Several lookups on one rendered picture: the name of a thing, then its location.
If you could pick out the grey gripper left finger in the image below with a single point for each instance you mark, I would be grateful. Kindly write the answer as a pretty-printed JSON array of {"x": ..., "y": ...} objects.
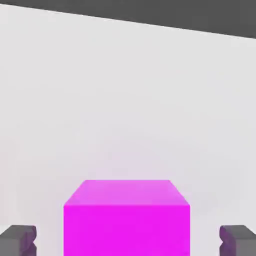
[{"x": 16, "y": 242}]

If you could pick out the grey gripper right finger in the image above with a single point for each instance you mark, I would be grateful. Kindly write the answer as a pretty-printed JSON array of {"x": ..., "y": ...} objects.
[{"x": 240, "y": 242}]

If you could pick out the small magenta cube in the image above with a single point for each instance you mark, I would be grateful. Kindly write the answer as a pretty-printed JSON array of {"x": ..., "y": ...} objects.
[{"x": 126, "y": 224}]

